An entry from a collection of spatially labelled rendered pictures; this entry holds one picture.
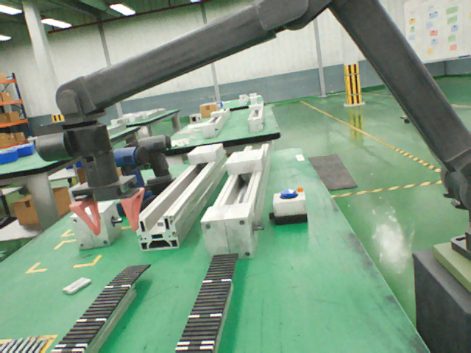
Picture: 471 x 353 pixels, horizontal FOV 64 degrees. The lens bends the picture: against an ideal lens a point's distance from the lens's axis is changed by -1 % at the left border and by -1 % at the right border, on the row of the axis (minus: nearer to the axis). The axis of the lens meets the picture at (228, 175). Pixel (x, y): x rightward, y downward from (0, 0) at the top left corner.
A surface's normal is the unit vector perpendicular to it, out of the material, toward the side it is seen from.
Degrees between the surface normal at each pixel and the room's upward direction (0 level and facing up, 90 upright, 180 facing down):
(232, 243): 90
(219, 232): 90
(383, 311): 0
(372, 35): 93
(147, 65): 89
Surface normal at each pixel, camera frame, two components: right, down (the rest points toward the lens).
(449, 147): -0.33, 0.18
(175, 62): -0.16, 0.34
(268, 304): -0.17, -0.96
